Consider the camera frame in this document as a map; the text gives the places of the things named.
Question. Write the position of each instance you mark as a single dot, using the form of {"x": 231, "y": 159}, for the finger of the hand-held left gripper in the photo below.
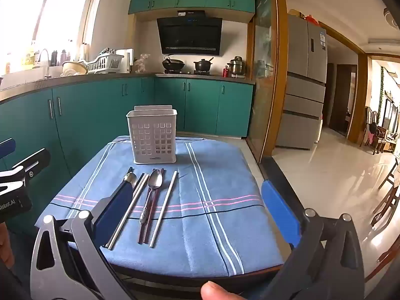
{"x": 7, "y": 148}
{"x": 37, "y": 159}

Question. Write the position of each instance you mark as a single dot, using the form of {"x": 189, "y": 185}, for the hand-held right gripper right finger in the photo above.
{"x": 278, "y": 209}

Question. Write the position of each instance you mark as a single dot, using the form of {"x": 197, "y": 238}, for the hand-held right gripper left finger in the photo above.
{"x": 115, "y": 212}

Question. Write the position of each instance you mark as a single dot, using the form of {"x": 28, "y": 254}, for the metal spoon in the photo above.
{"x": 155, "y": 181}
{"x": 131, "y": 179}

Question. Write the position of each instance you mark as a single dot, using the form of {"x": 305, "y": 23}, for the black chopstick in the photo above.
{"x": 129, "y": 170}

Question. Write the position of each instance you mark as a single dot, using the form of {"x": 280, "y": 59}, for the white plastic utensil holder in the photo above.
{"x": 147, "y": 150}

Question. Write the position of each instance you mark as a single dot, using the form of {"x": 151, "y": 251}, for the person's left hand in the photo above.
{"x": 5, "y": 247}

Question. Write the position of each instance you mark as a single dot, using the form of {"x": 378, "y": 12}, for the person's right hand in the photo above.
{"x": 215, "y": 292}

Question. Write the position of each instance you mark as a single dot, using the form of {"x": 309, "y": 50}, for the blue striped cloth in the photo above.
{"x": 203, "y": 225}

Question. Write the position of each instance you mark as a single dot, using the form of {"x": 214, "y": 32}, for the teal lower cabinets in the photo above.
{"x": 93, "y": 106}

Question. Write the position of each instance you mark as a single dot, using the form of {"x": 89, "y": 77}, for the grey kitchen countertop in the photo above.
{"x": 78, "y": 79}

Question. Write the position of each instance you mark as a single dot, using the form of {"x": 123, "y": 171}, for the metal faucet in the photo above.
{"x": 47, "y": 65}

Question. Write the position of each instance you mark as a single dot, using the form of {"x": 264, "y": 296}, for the yellow bottle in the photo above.
{"x": 29, "y": 57}

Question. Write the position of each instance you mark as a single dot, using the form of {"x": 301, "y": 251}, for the pale bowl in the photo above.
{"x": 73, "y": 68}

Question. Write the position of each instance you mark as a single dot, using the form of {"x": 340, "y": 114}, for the dark bottle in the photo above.
{"x": 53, "y": 58}

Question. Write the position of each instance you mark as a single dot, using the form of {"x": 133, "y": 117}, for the pinkish bottle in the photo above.
{"x": 63, "y": 56}

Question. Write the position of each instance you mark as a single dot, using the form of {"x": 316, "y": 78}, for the wooden chair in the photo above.
{"x": 387, "y": 200}

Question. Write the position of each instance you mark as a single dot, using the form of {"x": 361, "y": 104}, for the white dish rack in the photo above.
{"x": 103, "y": 64}

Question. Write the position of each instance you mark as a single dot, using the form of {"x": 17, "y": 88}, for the wooden dining chairs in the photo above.
{"x": 379, "y": 137}

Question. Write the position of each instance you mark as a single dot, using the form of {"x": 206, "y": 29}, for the silver refrigerator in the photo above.
{"x": 300, "y": 84}

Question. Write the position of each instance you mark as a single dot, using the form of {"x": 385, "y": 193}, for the brown wooden door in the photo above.
{"x": 343, "y": 100}

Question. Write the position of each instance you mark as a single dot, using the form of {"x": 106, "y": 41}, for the white kitchen appliance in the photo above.
{"x": 128, "y": 61}

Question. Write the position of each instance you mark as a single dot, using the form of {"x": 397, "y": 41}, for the wooden framed glass door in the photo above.
{"x": 265, "y": 68}

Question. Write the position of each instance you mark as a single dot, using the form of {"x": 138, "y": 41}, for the clear plastic bag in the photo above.
{"x": 142, "y": 62}

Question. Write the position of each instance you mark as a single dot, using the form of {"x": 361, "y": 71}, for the kitchen window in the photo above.
{"x": 62, "y": 15}

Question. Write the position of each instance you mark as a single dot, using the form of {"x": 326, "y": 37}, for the red bottle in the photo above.
{"x": 225, "y": 72}

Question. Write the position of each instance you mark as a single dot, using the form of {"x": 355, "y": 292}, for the steel kettle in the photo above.
{"x": 237, "y": 66}

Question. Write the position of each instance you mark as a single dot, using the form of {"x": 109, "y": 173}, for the green hanging vine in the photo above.
{"x": 381, "y": 93}

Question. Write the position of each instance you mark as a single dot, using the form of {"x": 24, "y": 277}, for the gas stove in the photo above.
{"x": 187, "y": 73}

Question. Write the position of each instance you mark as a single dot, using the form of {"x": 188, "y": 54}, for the black wok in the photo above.
{"x": 173, "y": 64}

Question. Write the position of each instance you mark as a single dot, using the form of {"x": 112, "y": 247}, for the black cooking pot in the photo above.
{"x": 202, "y": 65}

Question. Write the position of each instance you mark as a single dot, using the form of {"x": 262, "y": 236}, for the black range hood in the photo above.
{"x": 187, "y": 34}

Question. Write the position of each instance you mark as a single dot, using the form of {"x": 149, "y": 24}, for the red bag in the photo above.
{"x": 311, "y": 19}

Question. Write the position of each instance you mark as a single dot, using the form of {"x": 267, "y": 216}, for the ceiling light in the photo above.
{"x": 392, "y": 18}

